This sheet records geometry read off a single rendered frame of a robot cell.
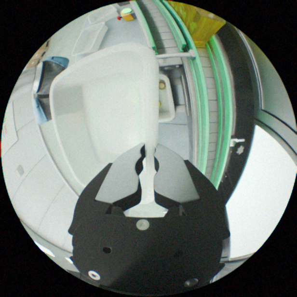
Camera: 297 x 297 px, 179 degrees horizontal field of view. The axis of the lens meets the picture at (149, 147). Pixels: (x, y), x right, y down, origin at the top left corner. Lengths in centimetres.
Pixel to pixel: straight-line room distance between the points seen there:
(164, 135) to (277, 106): 49
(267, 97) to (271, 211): 26
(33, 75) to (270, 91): 59
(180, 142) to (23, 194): 370
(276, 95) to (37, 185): 386
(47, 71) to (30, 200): 348
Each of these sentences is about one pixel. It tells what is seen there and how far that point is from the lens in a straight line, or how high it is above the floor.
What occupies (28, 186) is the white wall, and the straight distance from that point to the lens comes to 357.
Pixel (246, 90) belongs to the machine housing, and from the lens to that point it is 42.
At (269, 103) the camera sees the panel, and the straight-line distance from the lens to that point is 30.
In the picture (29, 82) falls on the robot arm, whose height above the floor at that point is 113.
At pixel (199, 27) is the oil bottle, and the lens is 28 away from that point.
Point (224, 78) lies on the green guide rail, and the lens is 30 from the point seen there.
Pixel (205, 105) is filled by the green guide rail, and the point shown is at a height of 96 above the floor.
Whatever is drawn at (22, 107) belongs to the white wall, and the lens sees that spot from 378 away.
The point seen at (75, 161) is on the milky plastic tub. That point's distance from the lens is 23.
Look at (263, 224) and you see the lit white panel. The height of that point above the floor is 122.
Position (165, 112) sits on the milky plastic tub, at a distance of 45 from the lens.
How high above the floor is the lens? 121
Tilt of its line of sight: 58 degrees down
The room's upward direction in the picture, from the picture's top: 162 degrees counter-clockwise
